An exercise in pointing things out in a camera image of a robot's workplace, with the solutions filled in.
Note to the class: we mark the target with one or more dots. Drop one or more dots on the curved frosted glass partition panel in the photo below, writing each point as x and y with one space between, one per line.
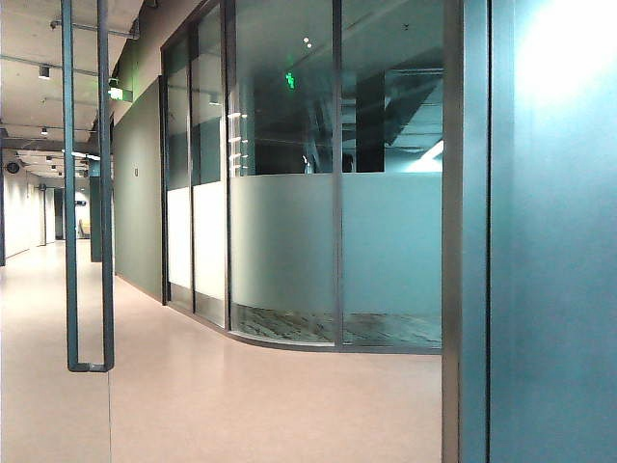
282 241

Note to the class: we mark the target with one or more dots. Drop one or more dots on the wide frosted glass partition panel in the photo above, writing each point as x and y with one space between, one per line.
390 251

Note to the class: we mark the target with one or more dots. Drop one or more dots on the flat frosted glass partition panel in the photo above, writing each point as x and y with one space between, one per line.
210 241
179 231

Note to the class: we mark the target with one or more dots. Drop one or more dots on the beige chair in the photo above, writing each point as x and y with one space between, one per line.
85 227

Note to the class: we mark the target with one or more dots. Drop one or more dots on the green illuminated exit sign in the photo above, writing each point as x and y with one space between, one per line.
119 91

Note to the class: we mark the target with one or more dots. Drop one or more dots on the linear ceiling light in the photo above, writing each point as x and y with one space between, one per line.
84 155

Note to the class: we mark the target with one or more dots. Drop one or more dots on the grey ceiling pipe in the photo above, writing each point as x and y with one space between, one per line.
120 33

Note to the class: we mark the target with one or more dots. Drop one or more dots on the clear glass door pane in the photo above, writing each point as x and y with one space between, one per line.
29 395

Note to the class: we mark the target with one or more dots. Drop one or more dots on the thin ceiling conduit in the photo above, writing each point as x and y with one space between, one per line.
29 62

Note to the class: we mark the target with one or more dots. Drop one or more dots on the grey metal door frame post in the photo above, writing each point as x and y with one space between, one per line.
465 241

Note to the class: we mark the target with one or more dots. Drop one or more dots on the round black wall speaker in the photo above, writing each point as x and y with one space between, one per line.
12 167

